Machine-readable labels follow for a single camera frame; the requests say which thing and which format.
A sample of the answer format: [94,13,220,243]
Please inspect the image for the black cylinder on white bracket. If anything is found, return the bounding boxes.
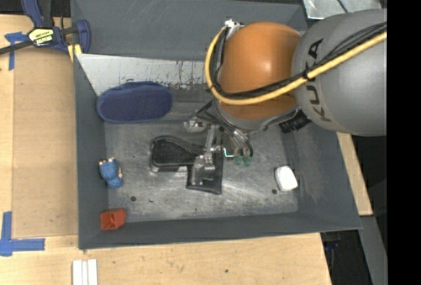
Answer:
[278,111,312,134]

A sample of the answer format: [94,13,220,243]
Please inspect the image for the black flat square piece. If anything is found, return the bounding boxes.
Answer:
[185,153,225,195]

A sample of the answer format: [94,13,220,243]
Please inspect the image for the blue fabric slipper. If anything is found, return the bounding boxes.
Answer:
[96,80,174,124]

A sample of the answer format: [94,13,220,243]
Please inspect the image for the grey metal bin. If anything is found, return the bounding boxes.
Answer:
[69,0,363,250]

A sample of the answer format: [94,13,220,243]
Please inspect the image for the red small block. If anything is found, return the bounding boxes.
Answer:
[99,208,128,231]

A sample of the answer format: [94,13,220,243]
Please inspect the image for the white rounded block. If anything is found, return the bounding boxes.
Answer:
[274,165,299,192]

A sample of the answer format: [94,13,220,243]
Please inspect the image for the blue toy figure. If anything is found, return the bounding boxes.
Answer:
[98,157,124,190]

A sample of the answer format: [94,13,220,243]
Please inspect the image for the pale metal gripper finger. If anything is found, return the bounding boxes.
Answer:
[190,155,206,186]
[203,153,217,180]

